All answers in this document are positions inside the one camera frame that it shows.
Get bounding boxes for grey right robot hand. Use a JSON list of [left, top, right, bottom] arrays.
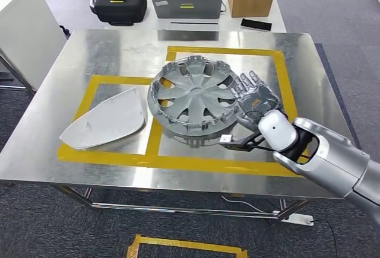
[[230, 70, 281, 133]]

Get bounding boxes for grey plastic wheel cover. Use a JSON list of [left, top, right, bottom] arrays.
[[147, 55, 243, 138]]

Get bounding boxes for steel workbench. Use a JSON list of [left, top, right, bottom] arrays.
[[0, 28, 366, 219]]

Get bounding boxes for black phone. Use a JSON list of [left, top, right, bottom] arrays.
[[240, 17, 273, 32]]

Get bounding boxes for white desk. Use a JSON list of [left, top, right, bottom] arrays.
[[103, 0, 287, 33]]

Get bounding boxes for grey laptop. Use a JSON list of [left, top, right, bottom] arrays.
[[148, 0, 224, 20]]

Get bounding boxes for white power strip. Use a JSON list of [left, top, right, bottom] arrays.
[[273, 210, 314, 227]]

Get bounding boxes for black carrying case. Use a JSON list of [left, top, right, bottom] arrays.
[[89, 0, 148, 27]]

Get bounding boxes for pale grey plastic panel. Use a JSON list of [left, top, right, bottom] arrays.
[[59, 87, 146, 151]]

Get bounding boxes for white cabinet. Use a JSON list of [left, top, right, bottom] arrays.
[[0, 0, 68, 93]]

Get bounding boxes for black right camera bracket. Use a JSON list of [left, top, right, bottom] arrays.
[[221, 131, 272, 153]]

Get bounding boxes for white floor cable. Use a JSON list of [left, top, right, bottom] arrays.
[[221, 196, 268, 215]]

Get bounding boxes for black floor cable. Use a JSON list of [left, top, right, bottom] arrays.
[[311, 218, 340, 258]]

